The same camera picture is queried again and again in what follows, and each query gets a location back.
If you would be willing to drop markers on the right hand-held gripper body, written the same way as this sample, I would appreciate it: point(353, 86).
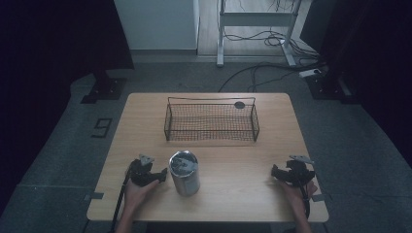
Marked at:
point(299, 173)

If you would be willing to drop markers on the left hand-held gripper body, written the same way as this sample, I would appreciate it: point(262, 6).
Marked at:
point(141, 173)

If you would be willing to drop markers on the shiny metal can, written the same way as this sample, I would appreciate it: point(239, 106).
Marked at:
point(184, 174)

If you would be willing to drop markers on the person's left hand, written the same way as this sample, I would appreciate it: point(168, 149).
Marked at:
point(137, 194)

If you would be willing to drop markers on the person's right hand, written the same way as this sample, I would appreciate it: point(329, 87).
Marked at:
point(296, 197)

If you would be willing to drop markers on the grey tape piece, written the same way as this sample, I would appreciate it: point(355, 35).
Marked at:
point(318, 197)
point(94, 195)

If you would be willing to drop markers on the black round table cap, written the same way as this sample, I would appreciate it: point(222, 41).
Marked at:
point(239, 105)

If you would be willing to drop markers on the black stand base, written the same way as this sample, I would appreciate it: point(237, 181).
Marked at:
point(105, 90)
point(328, 87)

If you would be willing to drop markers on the white power strip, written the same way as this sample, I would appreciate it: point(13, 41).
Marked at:
point(309, 73)

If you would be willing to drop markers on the dark curtain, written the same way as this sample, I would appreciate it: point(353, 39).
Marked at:
point(48, 64)
point(372, 64)

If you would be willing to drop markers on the white cabinet panel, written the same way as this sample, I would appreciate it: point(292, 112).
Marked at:
point(157, 24)

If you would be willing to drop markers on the white metal desk frame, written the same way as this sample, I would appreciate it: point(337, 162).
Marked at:
point(256, 18)

